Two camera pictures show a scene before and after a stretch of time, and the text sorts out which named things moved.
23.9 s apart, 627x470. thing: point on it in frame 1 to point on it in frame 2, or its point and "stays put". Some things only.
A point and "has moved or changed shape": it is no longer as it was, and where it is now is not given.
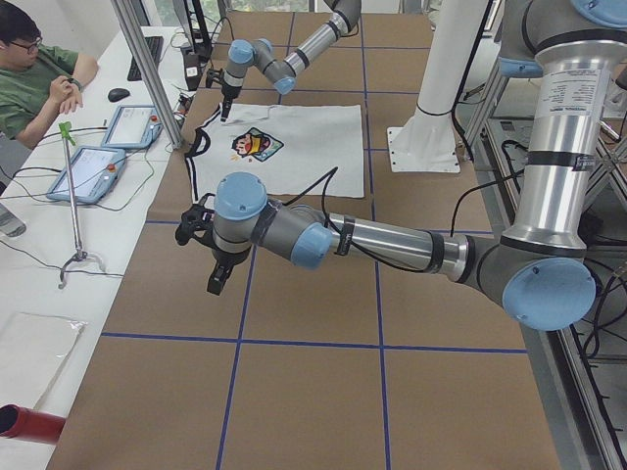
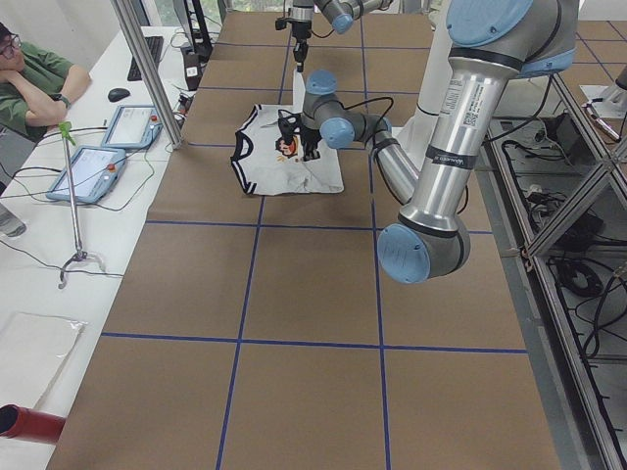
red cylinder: (18, 422) stays put
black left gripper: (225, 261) to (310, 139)
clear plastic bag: (33, 352) stays put
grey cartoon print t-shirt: (288, 146) has moved or changed shape
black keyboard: (154, 44) stays put
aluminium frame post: (142, 54) stays put
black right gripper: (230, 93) to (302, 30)
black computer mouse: (118, 94) stays put
